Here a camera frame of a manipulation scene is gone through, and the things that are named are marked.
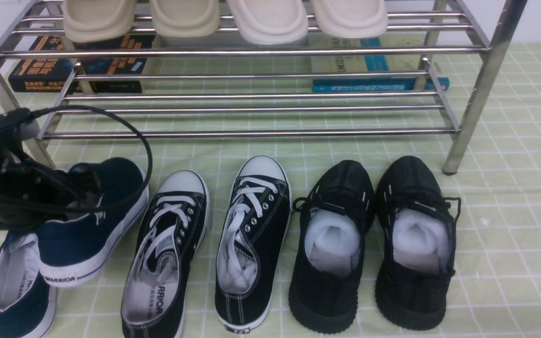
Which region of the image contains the cream slipper far right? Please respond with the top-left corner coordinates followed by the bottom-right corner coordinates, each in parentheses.
top-left (311, 0), bottom-right (388, 39)

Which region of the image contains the black orange book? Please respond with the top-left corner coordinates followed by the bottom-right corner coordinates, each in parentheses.
top-left (8, 35), bottom-right (161, 93)

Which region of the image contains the black canvas sneaker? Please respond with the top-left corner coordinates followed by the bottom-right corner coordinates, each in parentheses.
top-left (215, 155), bottom-right (292, 334)
top-left (120, 170), bottom-right (210, 338)

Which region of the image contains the beige slipper far left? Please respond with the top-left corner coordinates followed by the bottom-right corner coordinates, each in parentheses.
top-left (62, 0), bottom-right (137, 43)

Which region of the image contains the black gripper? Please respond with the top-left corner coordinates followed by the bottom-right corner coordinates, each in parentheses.
top-left (0, 108), bottom-right (102, 232)

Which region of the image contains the beige slipper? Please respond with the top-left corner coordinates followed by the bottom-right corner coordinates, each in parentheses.
top-left (149, 0), bottom-right (220, 37)
top-left (62, 0), bottom-right (137, 43)

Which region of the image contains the black canvas sneaker right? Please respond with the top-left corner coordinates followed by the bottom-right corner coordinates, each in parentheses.
top-left (215, 155), bottom-right (292, 334)

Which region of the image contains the navy slip-on shoe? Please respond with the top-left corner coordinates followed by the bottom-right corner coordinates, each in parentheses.
top-left (0, 232), bottom-right (58, 338)
top-left (36, 157), bottom-right (149, 287)

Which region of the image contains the cream slipper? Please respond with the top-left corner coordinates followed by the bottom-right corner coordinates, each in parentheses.
top-left (311, 0), bottom-right (388, 39)
top-left (226, 0), bottom-right (309, 45)

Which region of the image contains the black knit sneaker left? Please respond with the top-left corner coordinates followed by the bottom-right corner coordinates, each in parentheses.
top-left (288, 160), bottom-right (374, 334)

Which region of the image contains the black canvas sneaker left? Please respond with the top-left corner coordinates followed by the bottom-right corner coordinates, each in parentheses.
top-left (120, 170), bottom-right (210, 338)

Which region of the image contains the black cable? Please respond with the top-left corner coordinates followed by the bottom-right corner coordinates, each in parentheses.
top-left (0, 105), bottom-right (154, 217)

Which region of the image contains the black knit sneaker right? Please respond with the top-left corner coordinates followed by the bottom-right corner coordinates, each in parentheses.
top-left (374, 155), bottom-right (461, 331)

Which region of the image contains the green checked tablecloth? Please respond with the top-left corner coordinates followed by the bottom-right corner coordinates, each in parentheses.
top-left (0, 43), bottom-right (541, 338)

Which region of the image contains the black knit sneaker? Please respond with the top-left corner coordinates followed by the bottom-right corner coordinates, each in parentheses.
top-left (288, 160), bottom-right (374, 334)
top-left (374, 155), bottom-right (461, 331)

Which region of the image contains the steel shoe rack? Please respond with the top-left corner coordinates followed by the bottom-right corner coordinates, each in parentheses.
top-left (0, 0), bottom-right (527, 176)

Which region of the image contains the blue cream book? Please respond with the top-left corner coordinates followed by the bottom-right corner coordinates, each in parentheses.
top-left (308, 33), bottom-right (425, 92)

